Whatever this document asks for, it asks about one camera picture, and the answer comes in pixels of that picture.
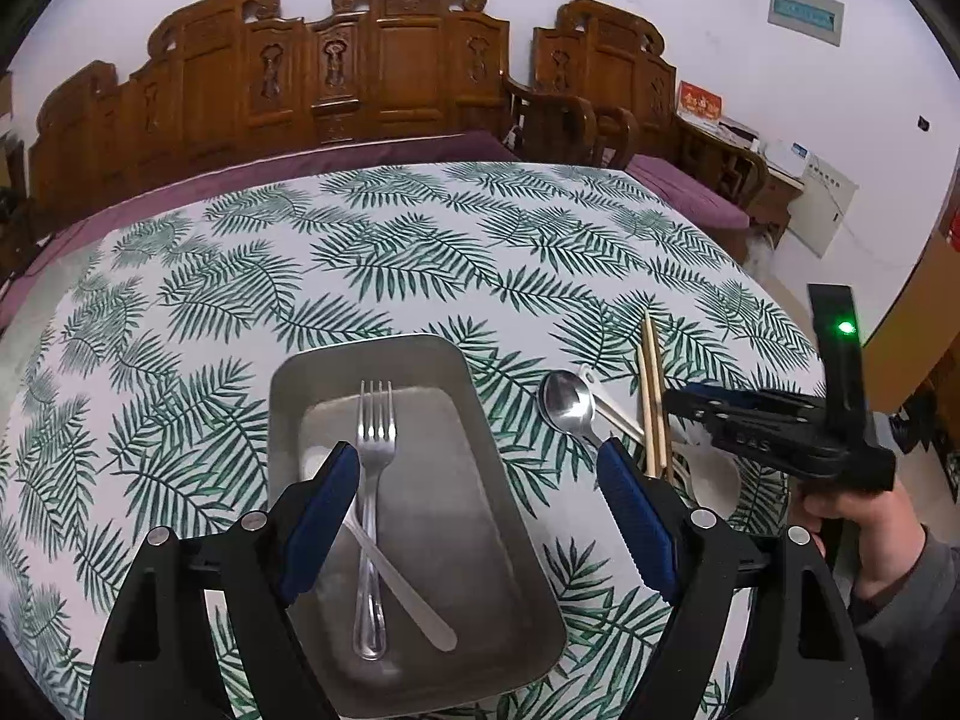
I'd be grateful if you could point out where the white floor cabinet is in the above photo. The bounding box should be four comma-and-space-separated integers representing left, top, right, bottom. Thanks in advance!
763, 139, 860, 257

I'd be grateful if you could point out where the carved wooden sofa bench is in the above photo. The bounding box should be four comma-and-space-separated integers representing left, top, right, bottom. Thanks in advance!
26, 0, 526, 241

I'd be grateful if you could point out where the white wall panel box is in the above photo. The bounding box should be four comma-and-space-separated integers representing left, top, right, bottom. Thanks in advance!
768, 0, 845, 48

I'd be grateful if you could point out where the white ceramic soup spoon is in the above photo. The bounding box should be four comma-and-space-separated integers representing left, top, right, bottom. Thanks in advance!
574, 364, 743, 517

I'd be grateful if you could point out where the red desk calendar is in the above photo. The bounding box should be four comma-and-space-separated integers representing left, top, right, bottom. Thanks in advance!
678, 80, 723, 120

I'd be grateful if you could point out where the carved wooden armchair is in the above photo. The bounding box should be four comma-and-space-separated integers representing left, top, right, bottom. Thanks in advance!
501, 0, 771, 235

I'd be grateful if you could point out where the metal fork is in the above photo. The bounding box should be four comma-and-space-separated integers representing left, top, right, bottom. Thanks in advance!
351, 379, 397, 662

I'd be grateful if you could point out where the rectangular metal tray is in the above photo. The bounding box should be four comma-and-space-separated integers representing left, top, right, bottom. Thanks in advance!
268, 334, 569, 719

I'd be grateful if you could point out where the brown wooden board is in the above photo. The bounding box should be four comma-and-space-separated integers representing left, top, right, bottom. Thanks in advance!
874, 229, 960, 415

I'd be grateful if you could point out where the purple armchair cushion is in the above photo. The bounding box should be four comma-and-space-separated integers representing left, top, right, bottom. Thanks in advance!
625, 154, 752, 231

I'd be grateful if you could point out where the person's right forearm grey sleeve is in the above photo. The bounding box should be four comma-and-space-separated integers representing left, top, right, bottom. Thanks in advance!
847, 525, 960, 720

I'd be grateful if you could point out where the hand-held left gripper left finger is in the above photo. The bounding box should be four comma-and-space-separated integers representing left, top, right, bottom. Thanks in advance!
86, 441, 361, 720

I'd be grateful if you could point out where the person's right hand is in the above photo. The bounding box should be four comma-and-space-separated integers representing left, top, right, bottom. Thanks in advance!
795, 480, 929, 602

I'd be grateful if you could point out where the white plastic spoon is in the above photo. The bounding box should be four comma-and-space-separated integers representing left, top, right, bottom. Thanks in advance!
300, 444, 459, 653

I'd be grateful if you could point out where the large metal spoon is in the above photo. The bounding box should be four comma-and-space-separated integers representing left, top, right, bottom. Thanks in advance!
538, 369, 695, 492

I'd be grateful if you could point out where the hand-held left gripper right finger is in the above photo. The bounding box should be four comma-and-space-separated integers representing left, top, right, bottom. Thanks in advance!
596, 435, 875, 720

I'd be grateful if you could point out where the bamboo chopstick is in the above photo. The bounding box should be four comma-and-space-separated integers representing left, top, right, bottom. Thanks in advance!
651, 317, 676, 481
643, 310, 667, 479
635, 347, 653, 478

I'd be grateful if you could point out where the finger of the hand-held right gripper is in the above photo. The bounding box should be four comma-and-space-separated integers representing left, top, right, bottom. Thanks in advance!
664, 382, 827, 422
701, 412, 827, 467

